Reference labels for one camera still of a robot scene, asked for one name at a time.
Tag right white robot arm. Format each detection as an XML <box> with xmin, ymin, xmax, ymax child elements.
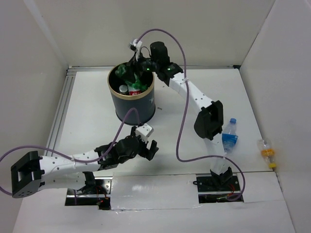
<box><xmin>126</xmin><ymin>39</ymin><xmax>224</xmax><ymax>154</ymax></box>

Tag clear bottle red label white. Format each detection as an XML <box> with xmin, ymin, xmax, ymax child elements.
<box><xmin>128</xmin><ymin>89</ymin><xmax>142</xmax><ymax>96</ymax></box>

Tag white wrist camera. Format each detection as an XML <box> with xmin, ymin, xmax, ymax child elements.
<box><xmin>135</xmin><ymin>123</ymin><xmax>154</xmax><ymax>144</ymax></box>
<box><xmin>129</xmin><ymin>39</ymin><xmax>142</xmax><ymax>61</ymax></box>

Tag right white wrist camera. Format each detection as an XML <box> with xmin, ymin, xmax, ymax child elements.
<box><xmin>129</xmin><ymin>39</ymin><xmax>142</xmax><ymax>61</ymax></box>

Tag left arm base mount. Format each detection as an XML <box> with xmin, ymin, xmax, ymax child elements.
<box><xmin>65</xmin><ymin>172</ymin><xmax>112</xmax><ymax>210</ymax></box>

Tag green bottle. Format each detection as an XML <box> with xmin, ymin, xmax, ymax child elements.
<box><xmin>115</xmin><ymin>64</ymin><xmax>127</xmax><ymax>80</ymax></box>
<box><xmin>125</xmin><ymin>74</ymin><xmax>148</xmax><ymax>92</ymax></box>

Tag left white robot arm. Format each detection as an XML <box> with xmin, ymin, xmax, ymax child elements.
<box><xmin>11</xmin><ymin>135</ymin><xmax>158</xmax><ymax>199</ymax></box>

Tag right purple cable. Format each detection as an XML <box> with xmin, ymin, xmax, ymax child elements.
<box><xmin>136</xmin><ymin>29</ymin><xmax>245</xmax><ymax>202</ymax></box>

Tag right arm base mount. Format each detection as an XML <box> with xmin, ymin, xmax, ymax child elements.
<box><xmin>192</xmin><ymin>175</ymin><xmax>241</xmax><ymax>204</ymax></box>

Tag clear bottle blue label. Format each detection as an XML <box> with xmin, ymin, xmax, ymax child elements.
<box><xmin>222</xmin><ymin>118</ymin><xmax>238</xmax><ymax>154</ymax></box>

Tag dark blue round bin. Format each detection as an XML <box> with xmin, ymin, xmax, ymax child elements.
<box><xmin>107</xmin><ymin>66</ymin><xmax>156</xmax><ymax>125</ymax></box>

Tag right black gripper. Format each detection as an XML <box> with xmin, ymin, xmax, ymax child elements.
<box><xmin>120</xmin><ymin>49</ymin><xmax>159</xmax><ymax>83</ymax></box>

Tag aluminium frame rail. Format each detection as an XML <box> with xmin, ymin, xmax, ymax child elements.
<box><xmin>38</xmin><ymin>65</ymin><xmax>241</xmax><ymax>170</ymax></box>

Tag small bottle red cap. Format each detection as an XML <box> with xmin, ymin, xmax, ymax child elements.
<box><xmin>119</xmin><ymin>84</ymin><xmax>129</xmax><ymax>96</ymax></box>

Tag clear bottle yellow cap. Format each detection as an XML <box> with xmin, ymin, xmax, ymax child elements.
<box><xmin>257</xmin><ymin>138</ymin><xmax>276</xmax><ymax>170</ymax></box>

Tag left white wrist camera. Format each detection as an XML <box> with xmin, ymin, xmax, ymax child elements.
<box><xmin>135</xmin><ymin>123</ymin><xmax>154</xmax><ymax>144</ymax></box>

